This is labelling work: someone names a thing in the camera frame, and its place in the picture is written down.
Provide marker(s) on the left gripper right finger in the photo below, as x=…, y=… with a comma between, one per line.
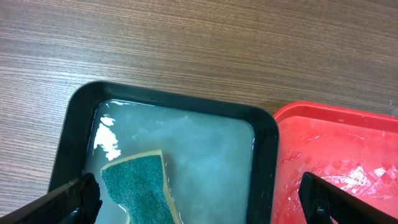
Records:
x=323, y=202

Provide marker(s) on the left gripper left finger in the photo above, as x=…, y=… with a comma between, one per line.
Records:
x=75, y=202

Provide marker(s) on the green yellow sponge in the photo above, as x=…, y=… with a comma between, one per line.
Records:
x=139, y=184

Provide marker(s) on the red plastic tray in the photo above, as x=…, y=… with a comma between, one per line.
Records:
x=354, y=150

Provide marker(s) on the black water tray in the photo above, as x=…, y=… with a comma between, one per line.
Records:
x=220, y=158

